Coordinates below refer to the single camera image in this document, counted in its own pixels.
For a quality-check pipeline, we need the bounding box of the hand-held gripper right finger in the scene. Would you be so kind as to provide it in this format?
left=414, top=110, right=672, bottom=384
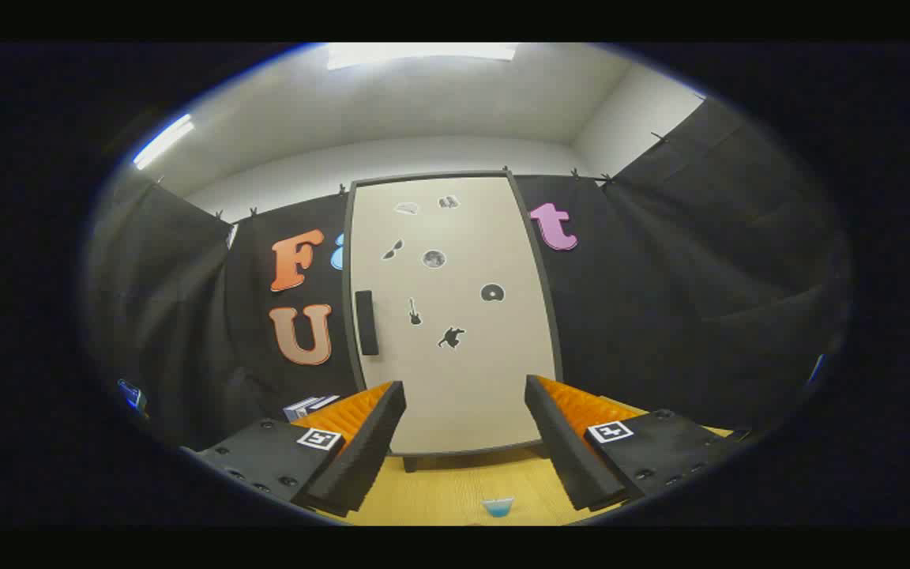
left=525, top=375, right=752, bottom=512

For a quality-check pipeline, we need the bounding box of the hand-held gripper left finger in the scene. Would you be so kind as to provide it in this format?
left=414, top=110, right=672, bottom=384
left=186, top=381, right=407, bottom=518

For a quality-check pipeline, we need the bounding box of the white and blue box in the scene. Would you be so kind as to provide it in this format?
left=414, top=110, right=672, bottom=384
left=284, top=394, right=340, bottom=422

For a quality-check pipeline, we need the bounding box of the grey cabinet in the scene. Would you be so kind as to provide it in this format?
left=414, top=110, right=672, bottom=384
left=342, top=170, right=565, bottom=473

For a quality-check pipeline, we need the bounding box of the beige cabinet door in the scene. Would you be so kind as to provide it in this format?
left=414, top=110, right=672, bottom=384
left=351, top=175, right=557, bottom=456

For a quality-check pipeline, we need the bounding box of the black backdrop cloth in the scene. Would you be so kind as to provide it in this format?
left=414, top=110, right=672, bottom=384
left=88, top=95, right=851, bottom=453

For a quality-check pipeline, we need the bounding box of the narrow ceiling light panel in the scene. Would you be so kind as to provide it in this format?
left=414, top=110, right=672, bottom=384
left=133, top=115, right=195, bottom=170

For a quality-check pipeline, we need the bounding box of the wide ceiling light panel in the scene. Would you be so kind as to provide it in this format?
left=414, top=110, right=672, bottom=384
left=326, top=43, right=519, bottom=71

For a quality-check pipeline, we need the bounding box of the black door handle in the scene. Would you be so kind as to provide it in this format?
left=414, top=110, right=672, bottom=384
left=355, top=290, right=380, bottom=356

